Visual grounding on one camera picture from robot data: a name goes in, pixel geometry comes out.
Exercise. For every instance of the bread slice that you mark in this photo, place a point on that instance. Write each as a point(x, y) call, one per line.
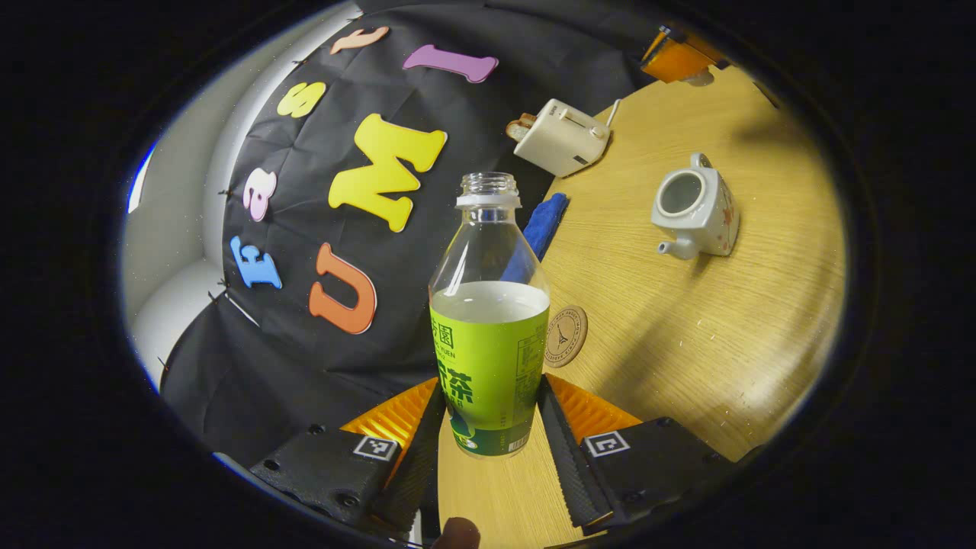
point(521, 127)

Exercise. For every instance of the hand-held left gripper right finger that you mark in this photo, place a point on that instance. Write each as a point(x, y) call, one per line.
point(568, 457)

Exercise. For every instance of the blue towel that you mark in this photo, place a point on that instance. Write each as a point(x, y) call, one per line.
point(543, 225)

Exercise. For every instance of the white teacup lid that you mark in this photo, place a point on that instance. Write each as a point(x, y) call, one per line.
point(698, 77)

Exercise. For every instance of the black backdrop cloth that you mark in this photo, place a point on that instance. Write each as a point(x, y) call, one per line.
point(305, 381)

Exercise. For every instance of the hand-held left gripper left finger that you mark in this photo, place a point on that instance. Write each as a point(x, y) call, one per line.
point(415, 465)

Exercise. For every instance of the round cork coaster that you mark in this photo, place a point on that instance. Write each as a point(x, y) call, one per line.
point(568, 335)

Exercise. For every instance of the white toaster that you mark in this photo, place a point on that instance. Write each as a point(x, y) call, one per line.
point(560, 141)

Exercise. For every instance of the green label water bottle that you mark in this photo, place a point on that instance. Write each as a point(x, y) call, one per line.
point(488, 358)

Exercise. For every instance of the white floral teacup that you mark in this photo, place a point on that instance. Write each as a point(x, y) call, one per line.
point(705, 217)

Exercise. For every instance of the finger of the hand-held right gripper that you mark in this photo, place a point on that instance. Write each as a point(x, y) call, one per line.
point(675, 59)

